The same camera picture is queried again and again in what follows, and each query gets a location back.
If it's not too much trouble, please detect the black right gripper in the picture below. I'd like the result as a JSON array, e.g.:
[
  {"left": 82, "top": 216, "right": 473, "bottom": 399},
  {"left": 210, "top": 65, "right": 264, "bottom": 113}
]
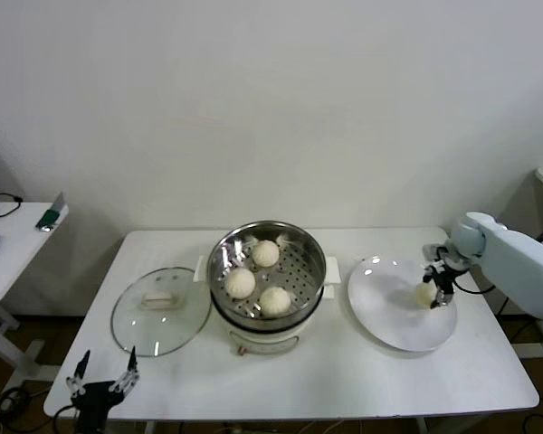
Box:
[{"left": 423, "top": 259, "right": 462, "bottom": 311}]

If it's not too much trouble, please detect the stainless steel steamer basket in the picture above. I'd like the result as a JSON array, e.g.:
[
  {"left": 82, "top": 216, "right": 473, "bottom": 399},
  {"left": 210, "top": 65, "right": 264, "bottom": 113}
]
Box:
[{"left": 207, "top": 220, "right": 328, "bottom": 320}]

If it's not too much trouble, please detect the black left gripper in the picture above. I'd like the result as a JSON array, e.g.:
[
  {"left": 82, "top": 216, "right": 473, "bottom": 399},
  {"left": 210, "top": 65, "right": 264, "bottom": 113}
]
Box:
[{"left": 65, "top": 345, "right": 141, "bottom": 434}]

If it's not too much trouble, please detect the white round plate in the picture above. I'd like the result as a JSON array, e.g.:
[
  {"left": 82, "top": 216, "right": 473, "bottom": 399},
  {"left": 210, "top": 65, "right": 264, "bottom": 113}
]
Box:
[{"left": 347, "top": 255, "right": 459, "bottom": 353}]

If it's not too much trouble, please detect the white electric cooker pot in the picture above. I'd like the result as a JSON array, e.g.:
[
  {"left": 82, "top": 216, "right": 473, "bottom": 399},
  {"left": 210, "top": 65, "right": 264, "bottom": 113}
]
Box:
[{"left": 194, "top": 255, "right": 340, "bottom": 358}]

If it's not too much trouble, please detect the green and silver card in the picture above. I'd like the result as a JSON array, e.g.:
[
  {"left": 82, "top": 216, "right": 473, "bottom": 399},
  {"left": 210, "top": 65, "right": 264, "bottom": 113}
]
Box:
[{"left": 36, "top": 192, "right": 70, "bottom": 232}]

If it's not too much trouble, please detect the round glass pot lid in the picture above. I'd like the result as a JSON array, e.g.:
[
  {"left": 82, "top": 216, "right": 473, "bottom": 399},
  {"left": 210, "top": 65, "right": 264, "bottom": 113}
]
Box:
[{"left": 110, "top": 266, "right": 213, "bottom": 358}]

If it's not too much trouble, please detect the black laptop cable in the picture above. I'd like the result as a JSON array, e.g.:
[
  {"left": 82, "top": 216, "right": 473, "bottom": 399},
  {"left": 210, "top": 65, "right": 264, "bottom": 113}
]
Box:
[{"left": 0, "top": 193, "right": 24, "bottom": 221}]

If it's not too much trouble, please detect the white side table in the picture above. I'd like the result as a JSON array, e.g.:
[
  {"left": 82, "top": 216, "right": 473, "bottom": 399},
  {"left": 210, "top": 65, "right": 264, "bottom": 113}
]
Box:
[{"left": 0, "top": 201, "right": 71, "bottom": 376}]

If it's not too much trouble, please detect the white steamed baozi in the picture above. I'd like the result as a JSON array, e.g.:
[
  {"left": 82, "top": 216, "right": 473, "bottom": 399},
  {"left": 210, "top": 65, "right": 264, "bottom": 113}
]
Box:
[
  {"left": 258, "top": 286, "right": 292, "bottom": 316},
  {"left": 252, "top": 239, "right": 281, "bottom": 268},
  {"left": 414, "top": 282, "right": 438, "bottom": 309},
  {"left": 224, "top": 268, "right": 257, "bottom": 299}
]

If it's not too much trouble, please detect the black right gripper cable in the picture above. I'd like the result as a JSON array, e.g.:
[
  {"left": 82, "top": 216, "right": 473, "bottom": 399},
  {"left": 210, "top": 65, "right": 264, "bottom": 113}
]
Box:
[{"left": 454, "top": 269, "right": 497, "bottom": 295}]

